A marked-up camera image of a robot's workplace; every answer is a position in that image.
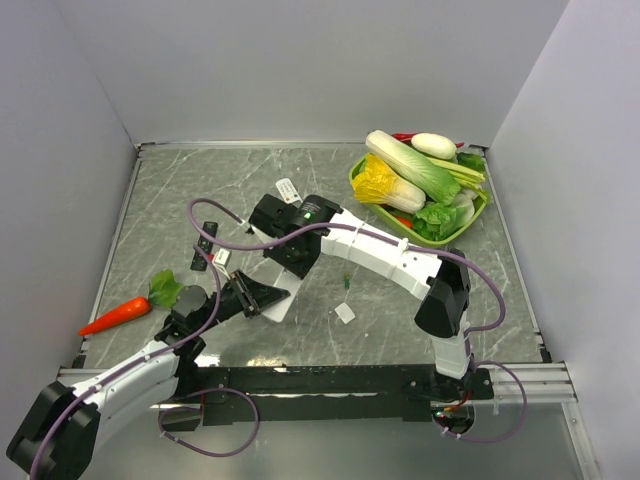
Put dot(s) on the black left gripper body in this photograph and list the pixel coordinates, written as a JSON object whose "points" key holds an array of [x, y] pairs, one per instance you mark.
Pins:
{"points": [[238, 293]]}

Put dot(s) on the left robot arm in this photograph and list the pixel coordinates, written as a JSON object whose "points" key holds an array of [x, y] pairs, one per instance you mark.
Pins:
{"points": [[66, 425]]}

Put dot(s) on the green lettuce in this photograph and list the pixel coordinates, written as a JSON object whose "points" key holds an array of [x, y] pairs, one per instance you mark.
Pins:
{"points": [[437, 222]]}

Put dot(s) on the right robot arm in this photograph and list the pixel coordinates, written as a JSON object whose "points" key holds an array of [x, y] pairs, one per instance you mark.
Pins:
{"points": [[440, 284]]}

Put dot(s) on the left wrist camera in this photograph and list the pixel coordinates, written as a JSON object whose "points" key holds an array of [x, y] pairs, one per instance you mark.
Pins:
{"points": [[220, 259]]}

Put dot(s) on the white battery cover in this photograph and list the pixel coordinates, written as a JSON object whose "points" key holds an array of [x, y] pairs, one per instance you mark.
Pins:
{"points": [[345, 313]]}

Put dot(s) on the yellow napa cabbage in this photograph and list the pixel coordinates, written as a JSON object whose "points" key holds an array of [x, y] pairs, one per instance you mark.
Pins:
{"points": [[377, 183]]}

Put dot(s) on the green napa cabbage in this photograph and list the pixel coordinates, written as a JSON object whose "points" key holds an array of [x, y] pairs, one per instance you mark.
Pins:
{"points": [[438, 183]]}

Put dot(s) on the black remote control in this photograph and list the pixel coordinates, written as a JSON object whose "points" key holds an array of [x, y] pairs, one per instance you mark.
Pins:
{"points": [[198, 263]]}

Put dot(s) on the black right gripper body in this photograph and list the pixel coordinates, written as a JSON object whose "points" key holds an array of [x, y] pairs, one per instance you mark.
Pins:
{"points": [[291, 259]]}

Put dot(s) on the green leaf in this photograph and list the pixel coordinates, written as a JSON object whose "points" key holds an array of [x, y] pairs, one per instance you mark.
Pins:
{"points": [[164, 289]]}

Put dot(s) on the green plastic tray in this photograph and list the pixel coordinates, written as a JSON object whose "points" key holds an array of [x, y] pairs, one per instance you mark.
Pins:
{"points": [[401, 222]]}

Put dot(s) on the white remote with screen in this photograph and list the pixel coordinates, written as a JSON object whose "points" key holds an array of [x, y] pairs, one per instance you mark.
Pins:
{"points": [[287, 191]]}

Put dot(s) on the white radish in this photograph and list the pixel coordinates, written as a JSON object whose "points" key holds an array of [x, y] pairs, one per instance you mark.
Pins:
{"points": [[434, 145]]}

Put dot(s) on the orange carrot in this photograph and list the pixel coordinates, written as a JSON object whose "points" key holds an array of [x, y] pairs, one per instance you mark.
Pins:
{"points": [[124, 313]]}

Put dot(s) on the red chili pepper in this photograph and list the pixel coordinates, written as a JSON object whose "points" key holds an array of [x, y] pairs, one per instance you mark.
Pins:
{"points": [[403, 137]]}

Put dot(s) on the green celery stalks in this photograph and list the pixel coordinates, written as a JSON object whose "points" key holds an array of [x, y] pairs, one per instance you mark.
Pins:
{"points": [[469, 170]]}

